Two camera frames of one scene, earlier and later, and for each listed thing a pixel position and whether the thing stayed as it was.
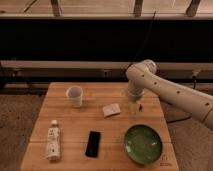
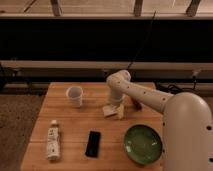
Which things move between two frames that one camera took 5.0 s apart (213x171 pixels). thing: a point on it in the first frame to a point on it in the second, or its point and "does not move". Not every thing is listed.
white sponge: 111,109 does not move
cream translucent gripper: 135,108 to 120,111
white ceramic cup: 75,93 does not move
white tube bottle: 53,141 does not move
